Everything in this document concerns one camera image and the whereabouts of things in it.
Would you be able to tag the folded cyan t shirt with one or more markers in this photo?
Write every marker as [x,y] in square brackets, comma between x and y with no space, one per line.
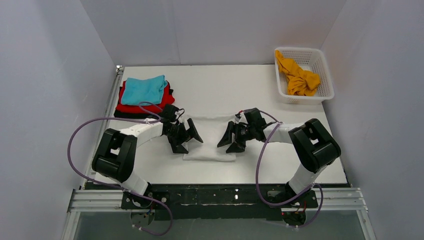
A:
[149,90]

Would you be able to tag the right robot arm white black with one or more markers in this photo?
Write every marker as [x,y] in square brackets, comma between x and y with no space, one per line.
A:
[314,145]

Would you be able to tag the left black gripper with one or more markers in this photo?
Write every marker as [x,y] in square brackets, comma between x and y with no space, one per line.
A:
[182,134]

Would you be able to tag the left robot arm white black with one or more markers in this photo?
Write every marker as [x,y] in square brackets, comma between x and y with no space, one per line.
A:
[115,155]

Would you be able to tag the folded black t shirt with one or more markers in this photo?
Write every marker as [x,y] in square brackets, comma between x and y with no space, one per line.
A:
[125,115]

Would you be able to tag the aluminium frame rail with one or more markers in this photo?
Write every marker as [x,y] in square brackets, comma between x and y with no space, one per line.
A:
[87,175]

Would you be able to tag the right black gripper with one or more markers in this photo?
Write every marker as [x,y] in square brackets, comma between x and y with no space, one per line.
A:
[235,134]

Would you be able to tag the orange t shirt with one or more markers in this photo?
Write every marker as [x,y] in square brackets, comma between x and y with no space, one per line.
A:
[300,82]

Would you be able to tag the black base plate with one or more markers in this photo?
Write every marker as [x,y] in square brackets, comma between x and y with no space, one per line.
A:
[215,201]

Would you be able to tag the white plastic basket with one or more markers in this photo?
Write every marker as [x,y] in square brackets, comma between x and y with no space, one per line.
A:
[309,59]

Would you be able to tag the white t shirt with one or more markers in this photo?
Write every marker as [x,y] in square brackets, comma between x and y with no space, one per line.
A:
[211,129]

